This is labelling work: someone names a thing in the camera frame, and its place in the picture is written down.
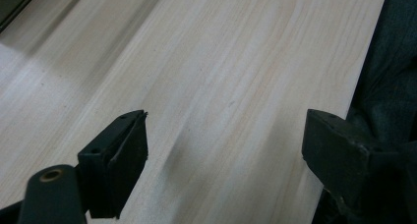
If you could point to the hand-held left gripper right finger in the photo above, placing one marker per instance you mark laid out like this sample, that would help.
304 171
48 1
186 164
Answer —
337 158

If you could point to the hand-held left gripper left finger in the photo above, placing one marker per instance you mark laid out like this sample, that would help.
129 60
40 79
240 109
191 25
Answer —
113 171

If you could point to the dark grey cloth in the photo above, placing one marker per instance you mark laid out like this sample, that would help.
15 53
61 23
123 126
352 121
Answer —
390 73

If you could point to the dark flat panel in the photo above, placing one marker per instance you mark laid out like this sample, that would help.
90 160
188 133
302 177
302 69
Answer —
13 1

